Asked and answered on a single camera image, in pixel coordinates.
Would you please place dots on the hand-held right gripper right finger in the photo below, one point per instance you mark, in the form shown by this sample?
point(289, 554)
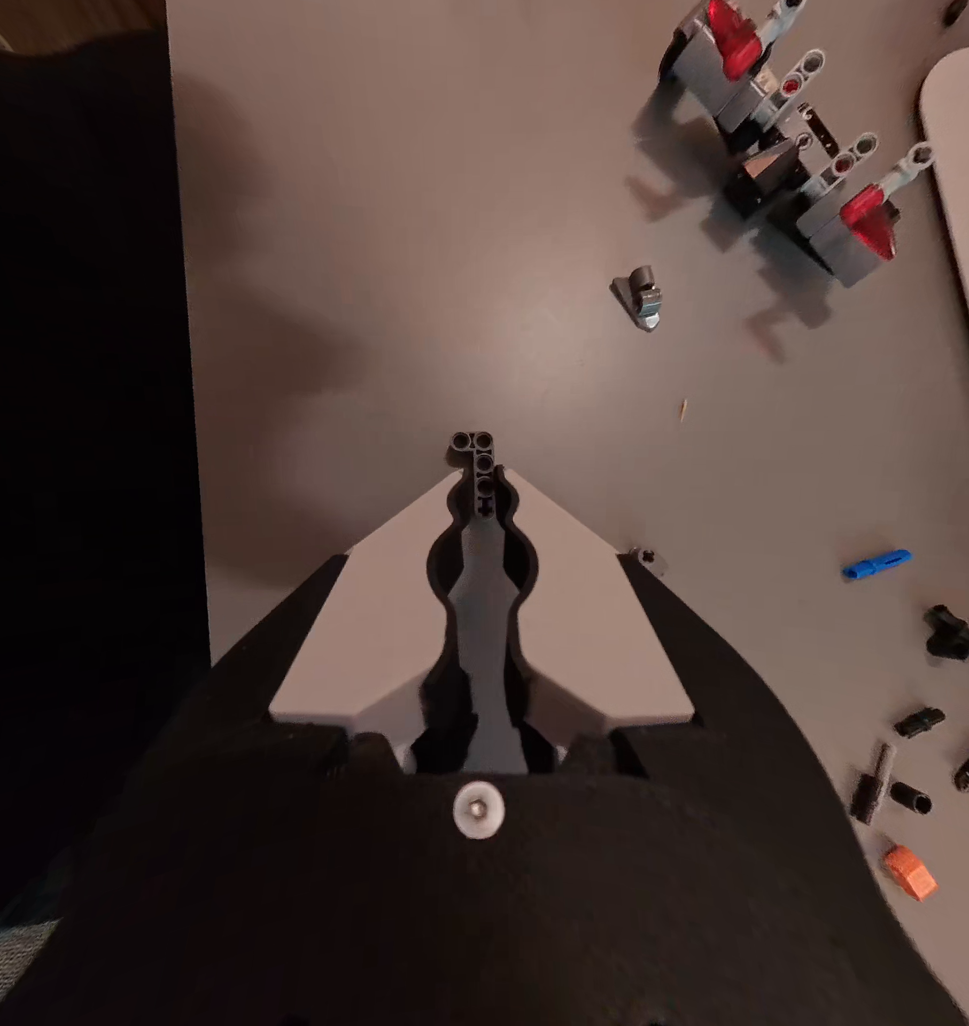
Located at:
point(604, 633)

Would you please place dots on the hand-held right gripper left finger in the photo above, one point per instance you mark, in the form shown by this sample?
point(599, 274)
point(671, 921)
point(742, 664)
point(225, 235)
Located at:
point(356, 633)

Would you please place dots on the grey angled lego beam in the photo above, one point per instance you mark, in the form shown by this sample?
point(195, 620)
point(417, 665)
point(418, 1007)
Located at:
point(484, 461)

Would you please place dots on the blue lego pin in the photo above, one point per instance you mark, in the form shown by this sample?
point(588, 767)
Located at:
point(873, 566)

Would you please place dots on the grey lego wedge piece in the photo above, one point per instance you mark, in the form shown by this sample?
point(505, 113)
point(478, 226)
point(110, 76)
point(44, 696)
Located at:
point(640, 309)

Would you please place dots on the small grey lego piece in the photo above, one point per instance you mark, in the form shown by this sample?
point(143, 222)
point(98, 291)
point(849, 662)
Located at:
point(649, 557)

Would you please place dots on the dark grey lego axle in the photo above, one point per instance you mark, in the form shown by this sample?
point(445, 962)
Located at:
point(871, 789)

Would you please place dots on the black lego pin connector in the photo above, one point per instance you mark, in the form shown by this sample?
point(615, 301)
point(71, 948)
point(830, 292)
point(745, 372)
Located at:
point(919, 723)

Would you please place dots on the black lego tube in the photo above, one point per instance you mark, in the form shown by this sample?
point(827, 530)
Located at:
point(909, 797)

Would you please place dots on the orange lego piece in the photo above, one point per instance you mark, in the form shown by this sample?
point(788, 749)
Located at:
point(909, 874)

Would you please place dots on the grey red lego model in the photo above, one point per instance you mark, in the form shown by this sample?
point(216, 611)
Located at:
point(741, 88)

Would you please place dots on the tiny black lego piece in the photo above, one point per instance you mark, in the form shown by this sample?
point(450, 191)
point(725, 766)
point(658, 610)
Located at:
point(955, 9)

